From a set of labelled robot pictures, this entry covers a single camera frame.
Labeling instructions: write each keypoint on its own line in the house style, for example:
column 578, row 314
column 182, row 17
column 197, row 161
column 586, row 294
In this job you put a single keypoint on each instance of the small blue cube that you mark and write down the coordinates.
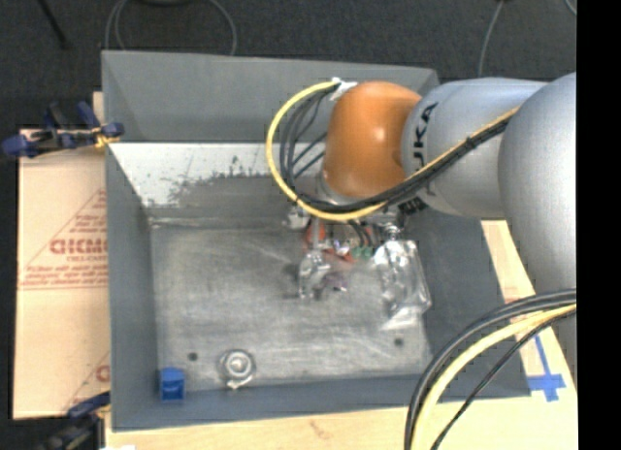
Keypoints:
column 171, row 384

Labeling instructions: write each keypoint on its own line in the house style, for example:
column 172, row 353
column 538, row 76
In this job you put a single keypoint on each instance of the brown cardboard board red print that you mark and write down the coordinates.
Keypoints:
column 58, row 293

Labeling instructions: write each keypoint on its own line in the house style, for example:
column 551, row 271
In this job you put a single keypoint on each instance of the clear round glass thing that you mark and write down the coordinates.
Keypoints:
column 237, row 366

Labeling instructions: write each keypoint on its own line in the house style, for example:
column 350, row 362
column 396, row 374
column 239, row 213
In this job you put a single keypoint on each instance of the small purple thing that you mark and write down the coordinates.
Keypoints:
column 338, row 283

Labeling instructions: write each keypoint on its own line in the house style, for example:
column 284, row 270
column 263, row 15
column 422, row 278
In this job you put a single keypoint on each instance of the grey metal bin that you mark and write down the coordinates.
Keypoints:
column 233, row 288

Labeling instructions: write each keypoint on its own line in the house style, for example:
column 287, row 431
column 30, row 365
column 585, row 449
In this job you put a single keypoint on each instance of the clear plastic bottle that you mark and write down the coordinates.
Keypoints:
column 401, row 279

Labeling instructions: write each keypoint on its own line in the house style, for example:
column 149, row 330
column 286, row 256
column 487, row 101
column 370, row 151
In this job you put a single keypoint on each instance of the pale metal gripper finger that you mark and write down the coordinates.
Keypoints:
column 320, row 275
column 305, row 279

